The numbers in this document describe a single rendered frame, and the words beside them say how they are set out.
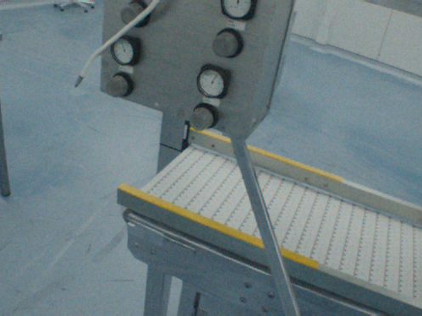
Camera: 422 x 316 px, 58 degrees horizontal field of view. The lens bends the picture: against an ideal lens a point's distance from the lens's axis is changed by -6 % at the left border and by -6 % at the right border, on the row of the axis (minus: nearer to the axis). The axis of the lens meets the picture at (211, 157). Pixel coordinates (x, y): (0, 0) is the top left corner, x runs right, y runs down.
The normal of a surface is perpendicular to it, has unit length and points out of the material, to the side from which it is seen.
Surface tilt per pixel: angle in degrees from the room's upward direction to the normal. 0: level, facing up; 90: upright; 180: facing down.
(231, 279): 90
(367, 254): 0
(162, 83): 90
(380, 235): 0
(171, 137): 90
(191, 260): 90
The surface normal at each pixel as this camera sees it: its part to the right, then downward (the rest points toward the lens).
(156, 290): -0.40, 0.41
